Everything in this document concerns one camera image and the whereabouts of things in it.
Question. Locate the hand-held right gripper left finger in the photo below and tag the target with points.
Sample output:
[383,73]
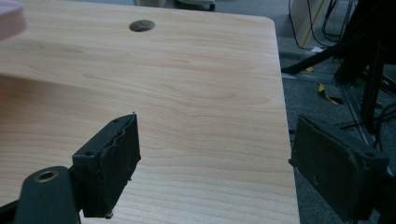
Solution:
[107,168]

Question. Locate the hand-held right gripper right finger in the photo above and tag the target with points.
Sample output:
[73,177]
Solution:
[334,174]

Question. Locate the yellow tape strip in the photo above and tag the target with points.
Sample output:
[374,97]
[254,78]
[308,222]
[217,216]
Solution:
[327,95]

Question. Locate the black metal stand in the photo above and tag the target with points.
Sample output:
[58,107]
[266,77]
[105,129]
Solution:
[358,46]

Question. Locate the beige wooden board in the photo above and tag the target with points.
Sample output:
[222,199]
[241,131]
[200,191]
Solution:
[306,21]

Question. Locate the pink round plate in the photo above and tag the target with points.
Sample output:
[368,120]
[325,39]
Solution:
[10,18]

